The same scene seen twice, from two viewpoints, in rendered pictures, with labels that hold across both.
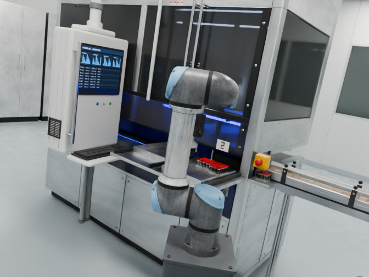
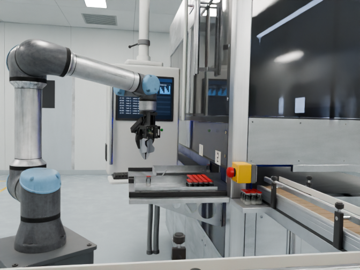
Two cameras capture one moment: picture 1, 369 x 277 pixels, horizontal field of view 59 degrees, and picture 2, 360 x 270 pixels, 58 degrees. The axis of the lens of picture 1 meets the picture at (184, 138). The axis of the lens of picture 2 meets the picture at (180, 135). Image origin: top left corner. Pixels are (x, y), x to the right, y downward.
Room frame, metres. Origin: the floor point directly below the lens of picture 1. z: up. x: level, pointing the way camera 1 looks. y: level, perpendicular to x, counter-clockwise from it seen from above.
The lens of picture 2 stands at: (0.71, -1.13, 1.20)
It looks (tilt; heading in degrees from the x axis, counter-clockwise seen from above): 3 degrees down; 44
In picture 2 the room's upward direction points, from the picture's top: 1 degrees clockwise
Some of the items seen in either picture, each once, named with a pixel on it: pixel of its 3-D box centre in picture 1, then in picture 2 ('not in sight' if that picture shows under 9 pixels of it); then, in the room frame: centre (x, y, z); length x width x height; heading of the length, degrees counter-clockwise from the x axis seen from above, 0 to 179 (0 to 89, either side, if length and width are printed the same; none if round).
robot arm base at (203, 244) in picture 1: (202, 233); (40, 227); (1.13, -0.12, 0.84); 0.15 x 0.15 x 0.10
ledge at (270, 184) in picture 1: (263, 181); (253, 205); (1.79, -0.48, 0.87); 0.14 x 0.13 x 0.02; 144
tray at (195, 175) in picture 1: (199, 170); (172, 184); (1.72, -0.11, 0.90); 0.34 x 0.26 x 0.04; 143
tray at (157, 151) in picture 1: (166, 151); (184, 171); (2.01, 0.10, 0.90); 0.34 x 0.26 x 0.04; 144
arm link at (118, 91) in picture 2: not in sight; (129, 87); (1.53, -0.04, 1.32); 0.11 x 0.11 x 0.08; 85
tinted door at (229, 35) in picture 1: (227, 60); (218, 53); (1.94, -0.17, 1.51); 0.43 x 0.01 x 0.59; 54
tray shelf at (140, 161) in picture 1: (179, 165); (177, 182); (1.86, 0.00, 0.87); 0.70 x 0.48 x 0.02; 54
